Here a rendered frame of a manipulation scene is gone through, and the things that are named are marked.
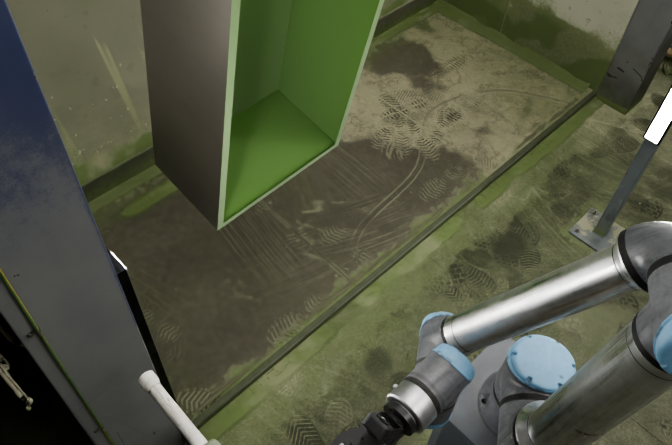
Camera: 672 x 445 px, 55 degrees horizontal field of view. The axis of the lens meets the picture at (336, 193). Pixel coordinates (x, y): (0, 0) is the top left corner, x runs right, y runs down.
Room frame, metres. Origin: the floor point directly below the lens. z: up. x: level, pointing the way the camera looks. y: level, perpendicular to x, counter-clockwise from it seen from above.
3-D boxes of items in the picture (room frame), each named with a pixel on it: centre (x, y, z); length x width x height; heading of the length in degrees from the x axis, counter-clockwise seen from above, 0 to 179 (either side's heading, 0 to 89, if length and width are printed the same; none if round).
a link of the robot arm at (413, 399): (0.48, -0.16, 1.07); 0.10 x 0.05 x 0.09; 47
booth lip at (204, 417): (1.71, -0.42, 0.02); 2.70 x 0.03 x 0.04; 137
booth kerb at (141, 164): (2.46, 0.38, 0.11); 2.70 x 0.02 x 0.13; 137
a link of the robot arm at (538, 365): (0.67, -0.49, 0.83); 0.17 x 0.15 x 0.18; 170
